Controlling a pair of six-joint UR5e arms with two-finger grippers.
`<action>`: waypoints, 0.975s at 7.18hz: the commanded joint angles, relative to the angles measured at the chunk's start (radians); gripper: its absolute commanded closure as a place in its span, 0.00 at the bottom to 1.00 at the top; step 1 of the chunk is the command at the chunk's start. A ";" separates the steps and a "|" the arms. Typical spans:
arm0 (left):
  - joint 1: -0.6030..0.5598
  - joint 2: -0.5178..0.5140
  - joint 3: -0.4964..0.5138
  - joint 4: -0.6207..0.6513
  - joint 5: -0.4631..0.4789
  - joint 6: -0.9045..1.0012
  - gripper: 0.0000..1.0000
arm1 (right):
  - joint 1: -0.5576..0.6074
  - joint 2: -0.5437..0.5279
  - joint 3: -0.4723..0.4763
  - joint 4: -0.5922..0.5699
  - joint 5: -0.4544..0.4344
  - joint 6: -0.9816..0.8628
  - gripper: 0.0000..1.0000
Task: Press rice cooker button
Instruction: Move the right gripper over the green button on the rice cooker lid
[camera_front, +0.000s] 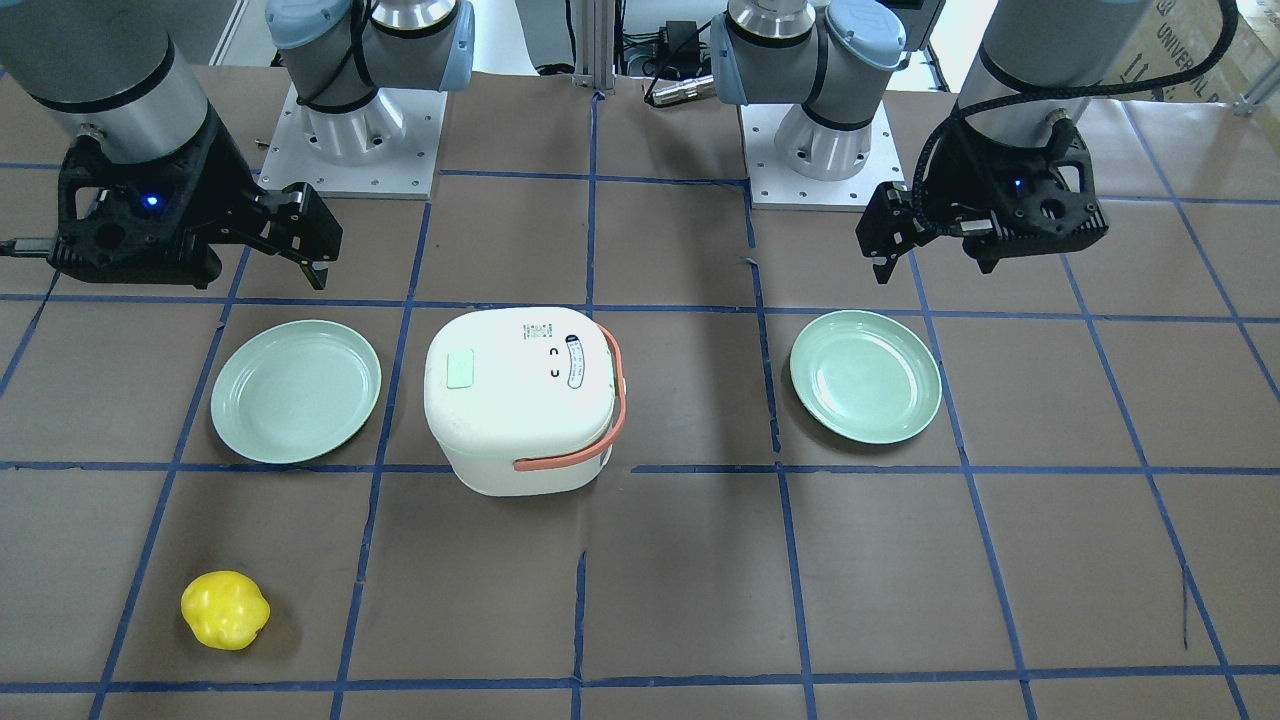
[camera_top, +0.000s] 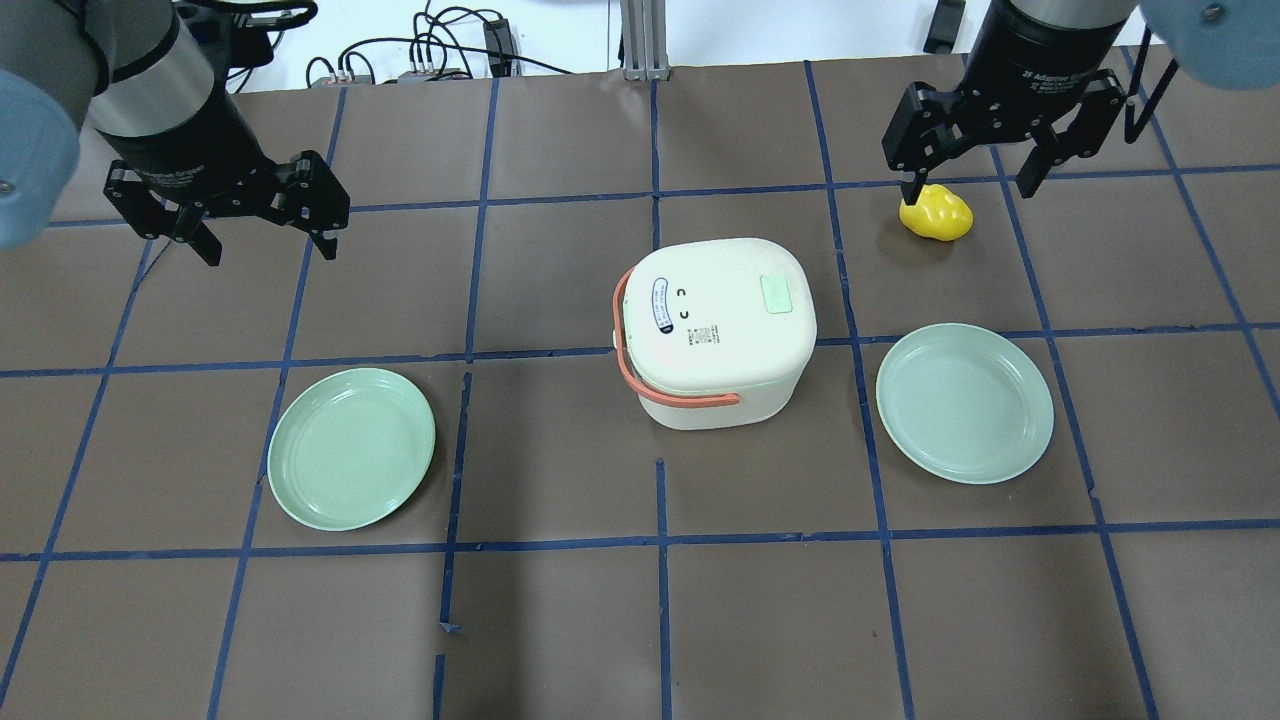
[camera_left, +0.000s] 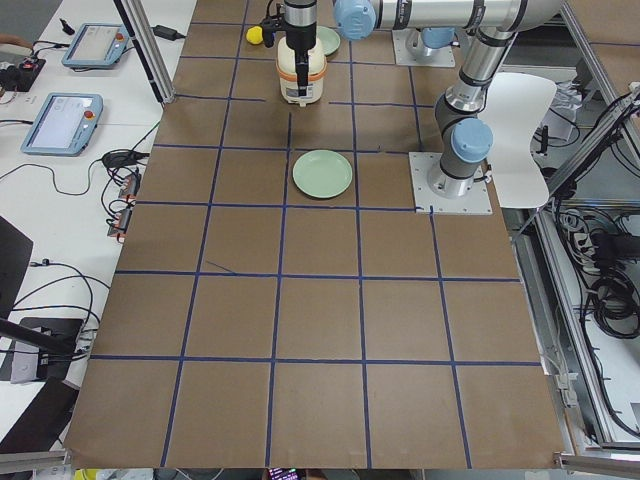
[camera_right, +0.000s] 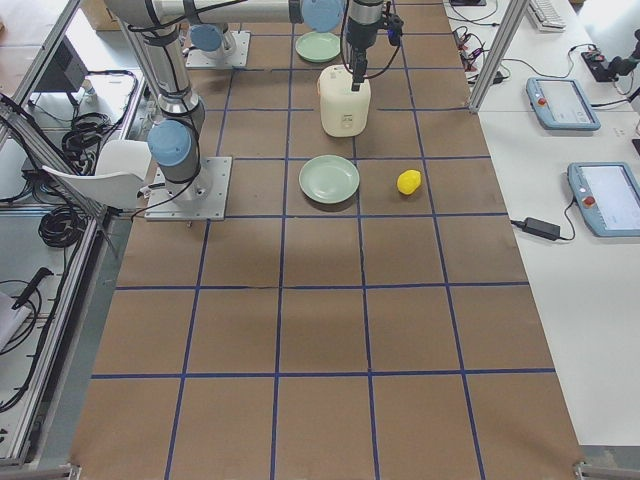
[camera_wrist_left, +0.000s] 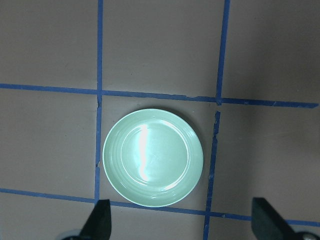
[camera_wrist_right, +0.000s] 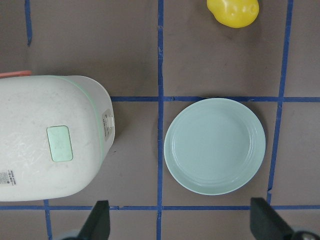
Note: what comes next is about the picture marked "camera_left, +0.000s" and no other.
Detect brown paper table cover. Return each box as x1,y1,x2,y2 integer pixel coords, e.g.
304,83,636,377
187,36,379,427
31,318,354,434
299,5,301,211
65,1,564,469

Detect white rice cooker orange handle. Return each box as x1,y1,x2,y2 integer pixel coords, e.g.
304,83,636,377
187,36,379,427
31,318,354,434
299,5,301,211
276,38,327,106

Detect upper blue teach pendant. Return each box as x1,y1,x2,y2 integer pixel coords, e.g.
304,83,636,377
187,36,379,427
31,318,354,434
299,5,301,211
62,23,130,69

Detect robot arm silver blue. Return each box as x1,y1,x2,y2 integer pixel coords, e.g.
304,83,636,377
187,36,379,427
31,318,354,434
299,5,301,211
405,27,457,67
333,0,562,198

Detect blue teach pendant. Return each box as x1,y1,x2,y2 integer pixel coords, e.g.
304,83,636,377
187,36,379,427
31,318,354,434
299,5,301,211
62,23,130,69
21,92,103,156

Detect green plate near arm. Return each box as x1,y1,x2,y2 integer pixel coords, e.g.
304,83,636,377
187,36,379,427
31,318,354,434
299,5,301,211
316,25,341,56
293,150,353,199

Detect lower blue teach pendant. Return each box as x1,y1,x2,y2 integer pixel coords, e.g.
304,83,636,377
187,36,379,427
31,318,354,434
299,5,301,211
21,92,103,156

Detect black power adapter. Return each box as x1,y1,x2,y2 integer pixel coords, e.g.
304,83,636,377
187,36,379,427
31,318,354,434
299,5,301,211
152,25,186,41

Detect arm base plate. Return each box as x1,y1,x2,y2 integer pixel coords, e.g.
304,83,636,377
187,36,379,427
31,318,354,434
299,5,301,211
392,27,455,68
409,152,492,215

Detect black camera tripod base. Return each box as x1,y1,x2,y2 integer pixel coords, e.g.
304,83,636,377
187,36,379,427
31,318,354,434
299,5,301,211
1,317,83,384

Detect yellow toy bell pepper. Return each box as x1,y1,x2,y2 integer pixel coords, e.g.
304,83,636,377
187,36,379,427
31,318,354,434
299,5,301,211
245,25,263,45

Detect white chair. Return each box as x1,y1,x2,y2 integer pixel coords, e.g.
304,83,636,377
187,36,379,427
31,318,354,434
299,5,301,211
479,72,556,209

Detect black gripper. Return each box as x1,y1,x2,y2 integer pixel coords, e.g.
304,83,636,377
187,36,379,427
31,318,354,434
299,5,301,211
284,0,317,97

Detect black usb hub cables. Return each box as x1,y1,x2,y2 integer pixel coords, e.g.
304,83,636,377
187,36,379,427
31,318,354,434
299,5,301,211
99,149,151,245

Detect aluminium frame post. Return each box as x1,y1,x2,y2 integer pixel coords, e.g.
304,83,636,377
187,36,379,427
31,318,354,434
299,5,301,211
113,0,175,104

